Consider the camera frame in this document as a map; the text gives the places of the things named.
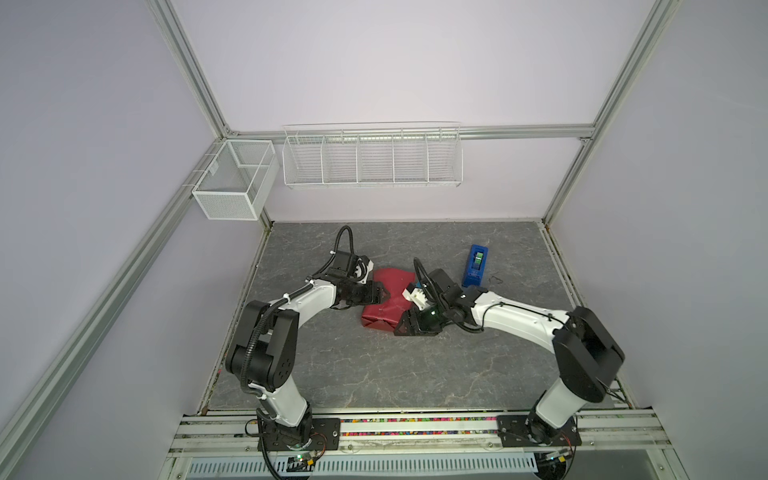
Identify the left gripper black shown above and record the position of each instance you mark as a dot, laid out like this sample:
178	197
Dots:
373	296

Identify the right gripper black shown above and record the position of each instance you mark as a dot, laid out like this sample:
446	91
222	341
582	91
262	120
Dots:
417	329

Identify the dark red wrapping paper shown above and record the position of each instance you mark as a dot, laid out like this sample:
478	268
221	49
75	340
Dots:
386	315

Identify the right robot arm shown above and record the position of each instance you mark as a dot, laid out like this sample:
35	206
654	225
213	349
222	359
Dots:
588	357

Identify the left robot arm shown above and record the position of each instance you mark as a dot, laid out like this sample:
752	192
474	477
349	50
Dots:
262	352

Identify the blue tape dispenser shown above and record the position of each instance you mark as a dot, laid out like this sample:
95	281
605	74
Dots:
475	267

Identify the small white mesh basket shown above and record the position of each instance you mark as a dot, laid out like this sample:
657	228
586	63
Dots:
237	181

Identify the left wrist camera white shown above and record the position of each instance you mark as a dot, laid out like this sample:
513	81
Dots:
363	267

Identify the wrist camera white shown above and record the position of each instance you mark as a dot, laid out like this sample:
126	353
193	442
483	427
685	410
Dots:
416	295
363	267

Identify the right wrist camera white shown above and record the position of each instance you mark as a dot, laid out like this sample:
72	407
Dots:
416	295

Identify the long white wire basket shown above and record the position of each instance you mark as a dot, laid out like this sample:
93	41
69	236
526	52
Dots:
384	154

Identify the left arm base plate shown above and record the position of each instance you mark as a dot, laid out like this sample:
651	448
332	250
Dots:
319	434

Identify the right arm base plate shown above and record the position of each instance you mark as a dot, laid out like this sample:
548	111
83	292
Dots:
525	431

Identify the white slotted cable duct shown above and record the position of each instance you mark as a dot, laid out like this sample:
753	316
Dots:
383	466

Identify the aluminium front rail frame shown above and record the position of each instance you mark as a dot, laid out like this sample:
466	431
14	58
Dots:
451	432

